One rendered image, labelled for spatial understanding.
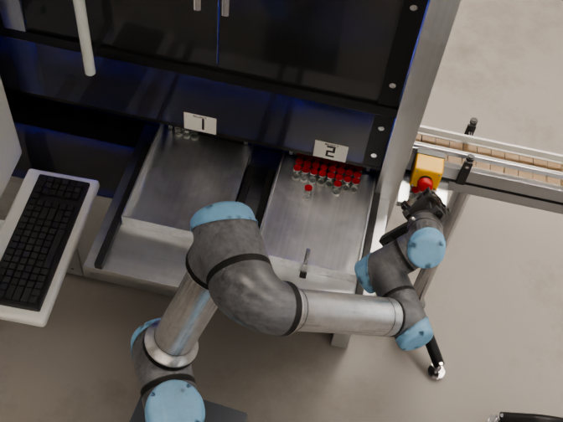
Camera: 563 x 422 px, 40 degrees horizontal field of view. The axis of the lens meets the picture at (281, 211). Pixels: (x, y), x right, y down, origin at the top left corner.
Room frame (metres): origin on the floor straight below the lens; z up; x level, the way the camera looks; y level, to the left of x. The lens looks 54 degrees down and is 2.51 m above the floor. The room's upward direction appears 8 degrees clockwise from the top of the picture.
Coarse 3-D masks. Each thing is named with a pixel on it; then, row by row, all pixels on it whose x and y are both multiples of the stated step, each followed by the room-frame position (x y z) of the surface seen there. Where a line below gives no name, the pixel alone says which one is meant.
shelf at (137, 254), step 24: (144, 144) 1.37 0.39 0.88; (264, 168) 1.34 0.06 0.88; (120, 192) 1.20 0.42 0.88; (384, 216) 1.23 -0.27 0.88; (96, 240) 1.04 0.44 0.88; (120, 240) 1.05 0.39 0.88; (144, 240) 1.06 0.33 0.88; (168, 240) 1.07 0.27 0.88; (192, 240) 1.08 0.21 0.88; (120, 264) 0.98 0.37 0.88; (144, 264) 0.99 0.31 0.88; (168, 264) 1.00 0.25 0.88; (168, 288) 0.94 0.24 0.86; (312, 288) 0.99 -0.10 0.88; (336, 288) 1.00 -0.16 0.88
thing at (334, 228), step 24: (288, 168) 1.35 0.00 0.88; (288, 192) 1.27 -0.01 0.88; (312, 192) 1.28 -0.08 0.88; (360, 192) 1.30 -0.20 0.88; (264, 216) 1.16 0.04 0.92; (288, 216) 1.19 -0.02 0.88; (312, 216) 1.20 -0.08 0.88; (336, 216) 1.21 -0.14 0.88; (360, 216) 1.22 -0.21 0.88; (264, 240) 1.11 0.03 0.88; (288, 240) 1.12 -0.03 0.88; (312, 240) 1.13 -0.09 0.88; (336, 240) 1.14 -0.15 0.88; (360, 240) 1.15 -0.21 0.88; (288, 264) 1.04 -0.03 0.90; (312, 264) 1.03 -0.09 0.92; (336, 264) 1.07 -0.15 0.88
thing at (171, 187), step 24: (168, 144) 1.38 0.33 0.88; (192, 144) 1.39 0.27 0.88; (216, 144) 1.40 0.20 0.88; (240, 144) 1.41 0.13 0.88; (144, 168) 1.27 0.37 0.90; (168, 168) 1.29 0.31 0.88; (192, 168) 1.30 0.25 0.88; (216, 168) 1.32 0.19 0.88; (240, 168) 1.33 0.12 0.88; (144, 192) 1.21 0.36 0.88; (168, 192) 1.22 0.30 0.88; (192, 192) 1.23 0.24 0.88; (216, 192) 1.24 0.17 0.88; (144, 216) 1.13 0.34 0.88; (168, 216) 1.14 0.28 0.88; (192, 216) 1.15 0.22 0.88
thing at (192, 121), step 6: (186, 114) 1.35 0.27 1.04; (192, 114) 1.35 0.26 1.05; (186, 120) 1.35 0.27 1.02; (192, 120) 1.35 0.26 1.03; (198, 120) 1.34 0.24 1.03; (204, 120) 1.34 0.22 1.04; (210, 120) 1.34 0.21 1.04; (186, 126) 1.35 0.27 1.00; (192, 126) 1.35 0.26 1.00; (198, 126) 1.34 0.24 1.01; (204, 126) 1.34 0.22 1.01; (210, 126) 1.34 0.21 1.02; (210, 132) 1.34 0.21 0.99
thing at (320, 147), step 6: (318, 144) 1.31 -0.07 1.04; (324, 144) 1.31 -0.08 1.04; (330, 144) 1.31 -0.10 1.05; (336, 144) 1.31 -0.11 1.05; (318, 150) 1.31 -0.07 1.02; (324, 150) 1.31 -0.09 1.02; (330, 150) 1.31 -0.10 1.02; (336, 150) 1.31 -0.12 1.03; (342, 150) 1.31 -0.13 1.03; (318, 156) 1.31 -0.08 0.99; (324, 156) 1.31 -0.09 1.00; (336, 156) 1.31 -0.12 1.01; (342, 156) 1.31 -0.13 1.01
